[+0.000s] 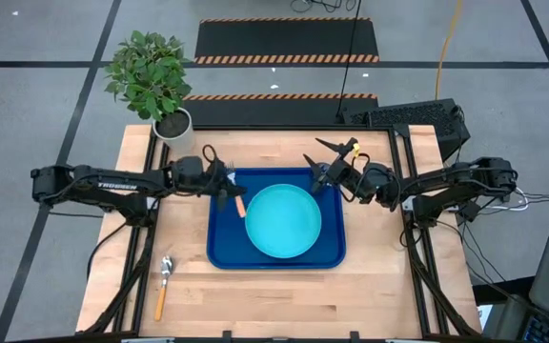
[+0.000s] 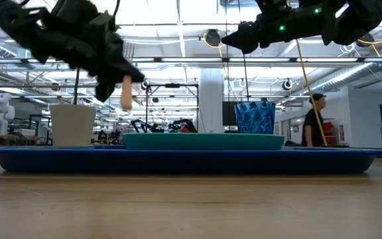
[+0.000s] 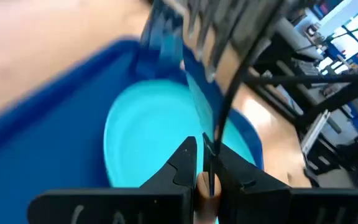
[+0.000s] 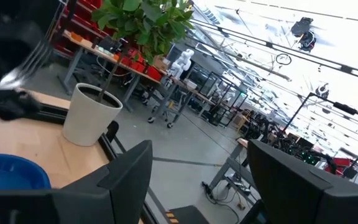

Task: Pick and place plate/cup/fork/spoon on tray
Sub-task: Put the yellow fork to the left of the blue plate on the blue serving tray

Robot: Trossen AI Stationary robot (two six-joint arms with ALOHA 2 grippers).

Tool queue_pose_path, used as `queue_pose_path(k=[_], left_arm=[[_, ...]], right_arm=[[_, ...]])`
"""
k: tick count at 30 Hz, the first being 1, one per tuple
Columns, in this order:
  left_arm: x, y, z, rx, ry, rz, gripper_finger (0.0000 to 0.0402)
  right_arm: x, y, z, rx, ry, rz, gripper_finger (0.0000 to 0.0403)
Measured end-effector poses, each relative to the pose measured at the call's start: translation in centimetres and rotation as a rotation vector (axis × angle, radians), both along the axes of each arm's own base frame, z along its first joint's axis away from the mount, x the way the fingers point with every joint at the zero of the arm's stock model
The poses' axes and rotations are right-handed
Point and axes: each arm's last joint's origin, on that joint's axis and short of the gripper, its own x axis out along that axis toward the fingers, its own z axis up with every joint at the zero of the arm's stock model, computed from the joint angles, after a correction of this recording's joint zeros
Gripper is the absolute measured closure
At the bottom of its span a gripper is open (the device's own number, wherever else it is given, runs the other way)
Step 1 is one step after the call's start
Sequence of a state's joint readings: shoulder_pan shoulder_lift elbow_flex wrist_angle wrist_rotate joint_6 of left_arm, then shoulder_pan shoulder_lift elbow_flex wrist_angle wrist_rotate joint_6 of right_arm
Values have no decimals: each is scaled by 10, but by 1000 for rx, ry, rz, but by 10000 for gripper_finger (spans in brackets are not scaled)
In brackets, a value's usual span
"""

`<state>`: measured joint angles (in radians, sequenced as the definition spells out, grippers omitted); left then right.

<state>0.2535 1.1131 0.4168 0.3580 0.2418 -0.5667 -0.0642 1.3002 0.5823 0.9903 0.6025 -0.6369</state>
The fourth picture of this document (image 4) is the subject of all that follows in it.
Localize red bin shelf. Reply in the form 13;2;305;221
53;0;114;57

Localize tall black rig frame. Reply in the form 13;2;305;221
283;91;358;175

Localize rolling work table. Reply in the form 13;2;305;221
147;76;217;129

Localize white plant pot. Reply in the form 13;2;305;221
62;82;124;147

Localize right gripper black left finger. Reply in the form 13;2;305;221
0;140;154;224

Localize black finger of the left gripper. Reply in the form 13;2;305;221
0;90;40;121
0;0;60;91

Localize fork with light wooden handle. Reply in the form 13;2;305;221
0;39;54;97

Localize floor cables with power strip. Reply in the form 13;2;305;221
201;182;251;224

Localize blue plastic tray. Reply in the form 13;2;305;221
0;152;52;190

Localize black cage frame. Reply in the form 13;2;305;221
194;71;248;127

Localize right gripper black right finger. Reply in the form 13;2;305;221
241;139;358;224

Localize grey metal table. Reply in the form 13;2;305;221
208;138;260;200

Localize red plastic bin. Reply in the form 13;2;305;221
146;65;163;82

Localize long wooden workbench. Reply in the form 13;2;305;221
54;29;164;113

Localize green leafy plant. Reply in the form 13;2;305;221
91;0;195;103

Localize black hazard-striped floor mat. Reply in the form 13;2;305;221
165;205;211;224

